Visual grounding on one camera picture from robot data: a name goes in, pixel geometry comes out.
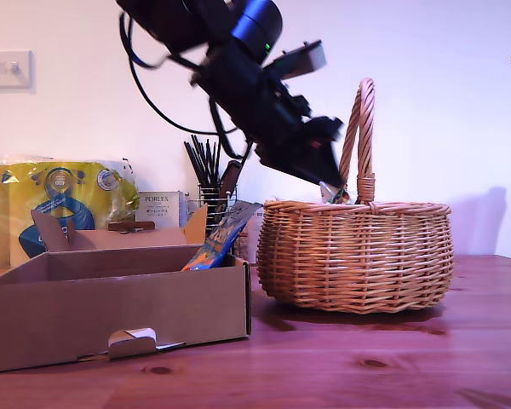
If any dark wooden handled utensil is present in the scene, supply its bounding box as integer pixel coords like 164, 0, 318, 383
219, 159, 244, 201

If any green white Galaxy egg bag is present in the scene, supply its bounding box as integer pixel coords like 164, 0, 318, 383
318, 181, 351, 205

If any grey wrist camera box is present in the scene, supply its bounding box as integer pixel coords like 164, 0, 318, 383
263, 40, 328, 82

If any blue Terry's orange egg bag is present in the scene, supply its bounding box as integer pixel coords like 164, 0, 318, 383
181, 201, 263, 273

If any white Porlex box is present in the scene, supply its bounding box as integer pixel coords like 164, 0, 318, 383
136, 190, 188, 229

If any brown cardboard box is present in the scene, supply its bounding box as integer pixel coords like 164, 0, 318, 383
0, 203, 253, 374

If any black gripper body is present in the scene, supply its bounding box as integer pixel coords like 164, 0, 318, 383
210, 70, 344, 165

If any black looping cable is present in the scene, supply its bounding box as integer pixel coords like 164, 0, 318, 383
118, 10, 244, 135
210, 100, 255, 161

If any wire utensil holder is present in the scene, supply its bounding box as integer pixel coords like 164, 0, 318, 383
198, 182, 239, 239

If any woven wicker basket with handle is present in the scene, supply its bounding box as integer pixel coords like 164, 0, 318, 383
256, 78, 456, 315

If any yellow blue plastic package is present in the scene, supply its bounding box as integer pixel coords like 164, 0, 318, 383
0, 155, 140, 269

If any white can with red band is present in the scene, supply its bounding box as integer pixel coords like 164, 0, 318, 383
238, 208, 265, 263

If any white wall light switch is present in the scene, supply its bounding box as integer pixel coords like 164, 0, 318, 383
0, 50, 33, 90

